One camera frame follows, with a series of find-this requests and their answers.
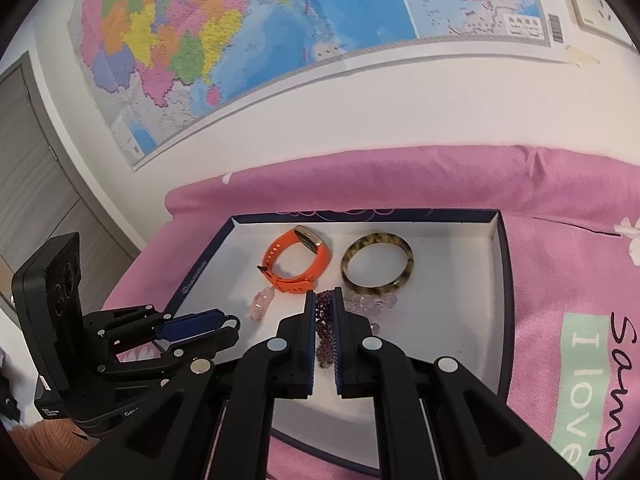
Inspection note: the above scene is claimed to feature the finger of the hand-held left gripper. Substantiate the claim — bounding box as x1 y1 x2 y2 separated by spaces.
82 304 227 345
97 314 242 383

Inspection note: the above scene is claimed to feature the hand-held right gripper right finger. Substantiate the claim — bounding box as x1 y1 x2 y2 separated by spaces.
332 287 586 480

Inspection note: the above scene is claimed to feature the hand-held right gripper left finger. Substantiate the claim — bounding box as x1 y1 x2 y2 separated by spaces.
65 290 318 480

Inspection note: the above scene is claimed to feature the purple bead bracelet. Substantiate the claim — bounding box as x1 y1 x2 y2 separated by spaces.
312 290 337 369

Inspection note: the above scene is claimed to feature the clear crystal bead bracelet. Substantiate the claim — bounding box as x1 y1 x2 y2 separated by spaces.
345 287 401 334

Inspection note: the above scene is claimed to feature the pink stone pendant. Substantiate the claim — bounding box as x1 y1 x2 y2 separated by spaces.
248 287 275 322

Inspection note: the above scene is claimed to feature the orange smartwatch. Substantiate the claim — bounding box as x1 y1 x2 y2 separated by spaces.
257 225 333 295

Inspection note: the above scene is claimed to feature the tortoiseshell bangle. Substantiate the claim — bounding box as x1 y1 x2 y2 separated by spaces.
341 232 415 293

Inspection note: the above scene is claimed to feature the navy cardboard box tray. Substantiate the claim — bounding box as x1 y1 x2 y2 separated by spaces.
162 207 516 479

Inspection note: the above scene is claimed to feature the person's left forearm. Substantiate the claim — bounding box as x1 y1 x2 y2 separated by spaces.
12 417 98 480

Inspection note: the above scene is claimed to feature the grey door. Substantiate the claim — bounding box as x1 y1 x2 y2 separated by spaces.
0 52 146 321

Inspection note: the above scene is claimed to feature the pink printed blanket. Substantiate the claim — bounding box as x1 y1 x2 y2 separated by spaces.
102 145 640 480

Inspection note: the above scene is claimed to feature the colourful wall map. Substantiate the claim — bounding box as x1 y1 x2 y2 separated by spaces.
70 0 566 171

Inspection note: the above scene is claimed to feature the white wall socket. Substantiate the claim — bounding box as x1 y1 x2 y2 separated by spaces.
559 0 636 47

